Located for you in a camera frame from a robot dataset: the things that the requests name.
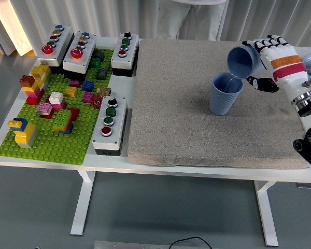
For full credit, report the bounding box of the brown yellow pink red brick tower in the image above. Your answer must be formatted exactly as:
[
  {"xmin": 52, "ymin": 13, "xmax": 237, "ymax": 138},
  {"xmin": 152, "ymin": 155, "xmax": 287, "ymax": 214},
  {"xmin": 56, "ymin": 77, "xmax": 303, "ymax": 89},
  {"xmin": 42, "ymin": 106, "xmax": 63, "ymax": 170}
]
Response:
[{"xmin": 19, "ymin": 75, "xmax": 45, "ymax": 106}]

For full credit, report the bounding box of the yellow white brick stack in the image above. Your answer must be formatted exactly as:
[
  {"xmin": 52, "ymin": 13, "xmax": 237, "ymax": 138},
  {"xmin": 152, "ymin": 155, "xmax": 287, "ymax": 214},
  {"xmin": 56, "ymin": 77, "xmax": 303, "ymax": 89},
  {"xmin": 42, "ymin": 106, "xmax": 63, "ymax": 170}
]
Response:
[{"xmin": 30, "ymin": 64, "xmax": 52, "ymax": 90}]

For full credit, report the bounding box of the white table leg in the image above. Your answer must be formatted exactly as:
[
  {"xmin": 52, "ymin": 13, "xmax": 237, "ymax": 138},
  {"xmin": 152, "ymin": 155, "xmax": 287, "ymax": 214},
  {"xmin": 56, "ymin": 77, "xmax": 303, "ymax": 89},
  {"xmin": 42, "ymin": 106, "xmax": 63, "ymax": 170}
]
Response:
[
  {"xmin": 70, "ymin": 170, "xmax": 96, "ymax": 236},
  {"xmin": 253, "ymin": 181, "xmax": 279, "ymax": 247}
]

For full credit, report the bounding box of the dark grey round part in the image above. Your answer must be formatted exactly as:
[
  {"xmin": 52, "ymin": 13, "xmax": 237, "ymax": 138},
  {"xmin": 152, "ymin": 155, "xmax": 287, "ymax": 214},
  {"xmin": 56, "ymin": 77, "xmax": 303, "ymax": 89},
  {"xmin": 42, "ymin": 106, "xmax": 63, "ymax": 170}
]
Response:
[{"xmin": 92, "ymin": 49, "xmax": 106, "ymax": 62}]

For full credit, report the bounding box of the blue yellow grey brick stack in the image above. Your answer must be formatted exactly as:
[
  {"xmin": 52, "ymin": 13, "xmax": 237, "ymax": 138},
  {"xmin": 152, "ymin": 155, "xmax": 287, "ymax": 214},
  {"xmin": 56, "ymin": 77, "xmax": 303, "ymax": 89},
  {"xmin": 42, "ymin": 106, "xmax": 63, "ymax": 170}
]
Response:
[{"xmin": 7, "ymin": 117, "xmax": 39, "ymax": 149}]

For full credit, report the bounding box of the blue ribbed cup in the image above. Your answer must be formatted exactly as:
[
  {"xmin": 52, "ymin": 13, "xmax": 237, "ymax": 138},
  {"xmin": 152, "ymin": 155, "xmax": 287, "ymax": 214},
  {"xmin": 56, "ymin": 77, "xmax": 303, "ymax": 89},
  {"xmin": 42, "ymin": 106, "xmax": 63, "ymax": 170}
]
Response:
[
  {"xmin": 227, "ymin": 45, "xmax": 266, "ymax": 80},
  {"xmin": 209, "ymin": 72, "xmax": 244, "ymax": 116}
]

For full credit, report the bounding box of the dark green brick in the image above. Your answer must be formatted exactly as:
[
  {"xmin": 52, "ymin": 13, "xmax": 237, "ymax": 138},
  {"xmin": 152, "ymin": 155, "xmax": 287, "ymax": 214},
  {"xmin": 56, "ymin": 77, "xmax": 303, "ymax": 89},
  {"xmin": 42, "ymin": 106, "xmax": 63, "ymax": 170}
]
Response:
[{"xmin": 89, "ymin": 58, "xmax": 103, "ymax": 70}]

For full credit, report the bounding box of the green orange blue brick stack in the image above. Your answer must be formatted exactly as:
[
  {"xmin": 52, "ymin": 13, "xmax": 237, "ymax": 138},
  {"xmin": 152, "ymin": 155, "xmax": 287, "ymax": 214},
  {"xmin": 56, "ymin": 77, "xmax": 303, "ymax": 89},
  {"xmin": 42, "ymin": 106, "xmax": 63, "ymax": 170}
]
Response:
[{"xmin": 52, "ymin": 109, "xmax": 74, "ymax": 135}]

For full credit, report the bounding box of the five-button control box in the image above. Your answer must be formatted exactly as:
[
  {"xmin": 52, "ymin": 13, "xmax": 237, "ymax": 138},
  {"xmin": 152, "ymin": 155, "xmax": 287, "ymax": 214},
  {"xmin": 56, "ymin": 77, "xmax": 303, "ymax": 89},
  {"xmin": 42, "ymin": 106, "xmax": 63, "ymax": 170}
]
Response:
[
  {"xmin": 36, "ymin": 24, "xmax": 75, "ymax": 75},
  {"xmin": 63, "ymin": 31, "xmax": 97, "ymax": 80}
]

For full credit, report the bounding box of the four-button control box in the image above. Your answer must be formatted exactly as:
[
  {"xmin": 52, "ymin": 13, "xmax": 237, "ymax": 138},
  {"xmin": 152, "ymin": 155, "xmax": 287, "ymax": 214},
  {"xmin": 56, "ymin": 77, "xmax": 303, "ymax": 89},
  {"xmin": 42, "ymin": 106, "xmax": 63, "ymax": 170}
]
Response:
[
  {"xmin": 110, "ymin": 31, "xmax": 140, "ymax": 77},
  {"xmin": 91, "ymin": 95, "xmax": 128, "ymax": 157}
]

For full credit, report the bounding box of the white curtain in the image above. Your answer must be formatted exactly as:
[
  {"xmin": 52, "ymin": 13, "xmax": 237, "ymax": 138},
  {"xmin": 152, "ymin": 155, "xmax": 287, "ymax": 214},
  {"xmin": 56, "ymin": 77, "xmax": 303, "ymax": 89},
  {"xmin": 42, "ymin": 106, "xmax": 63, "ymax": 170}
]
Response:
[{"xmin": 0, "ymin": 0, "xmax": 311, "ymax": 57}]

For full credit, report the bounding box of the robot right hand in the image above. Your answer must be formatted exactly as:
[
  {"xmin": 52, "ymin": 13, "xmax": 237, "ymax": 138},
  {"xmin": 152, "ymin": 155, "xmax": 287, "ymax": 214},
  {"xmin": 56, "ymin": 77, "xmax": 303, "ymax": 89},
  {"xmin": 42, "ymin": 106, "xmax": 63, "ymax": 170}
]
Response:
[{"xmin": 242, "ymin": 34, "xmax": 311, "ymax": 101}]

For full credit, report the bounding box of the green studded baseplate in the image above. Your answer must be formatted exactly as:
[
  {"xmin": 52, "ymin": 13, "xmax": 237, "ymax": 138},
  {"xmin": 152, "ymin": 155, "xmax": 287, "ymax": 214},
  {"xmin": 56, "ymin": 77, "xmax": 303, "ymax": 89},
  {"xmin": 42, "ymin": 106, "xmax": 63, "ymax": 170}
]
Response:
[{"xmin": 0, "ymin": 48, "xmax": 115, "ymax": 166}]

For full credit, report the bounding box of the black cable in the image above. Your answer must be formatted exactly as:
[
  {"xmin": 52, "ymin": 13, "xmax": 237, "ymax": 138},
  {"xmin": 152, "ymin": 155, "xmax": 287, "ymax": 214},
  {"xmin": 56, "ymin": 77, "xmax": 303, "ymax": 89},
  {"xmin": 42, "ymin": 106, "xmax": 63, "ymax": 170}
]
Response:
[{"xmin": 169, "ymin": 236, "xmax": 213, "ymax": 249}]

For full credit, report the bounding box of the pink white red brick stack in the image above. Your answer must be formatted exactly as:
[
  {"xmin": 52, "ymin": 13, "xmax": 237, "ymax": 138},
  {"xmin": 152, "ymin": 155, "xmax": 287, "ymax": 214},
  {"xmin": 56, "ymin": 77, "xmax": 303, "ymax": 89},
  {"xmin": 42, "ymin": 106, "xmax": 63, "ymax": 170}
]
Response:
[{"xmin": 37, "ymin": 102, "xmax": 55, "ymax": 119}]

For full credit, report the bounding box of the person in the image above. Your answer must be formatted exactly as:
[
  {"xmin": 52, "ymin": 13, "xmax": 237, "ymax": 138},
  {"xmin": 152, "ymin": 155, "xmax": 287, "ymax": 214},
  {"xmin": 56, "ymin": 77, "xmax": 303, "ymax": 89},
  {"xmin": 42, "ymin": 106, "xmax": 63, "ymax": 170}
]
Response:
[{"xmin": 158, "ymin": 0, "xmax": 228, "ymax": 41}]

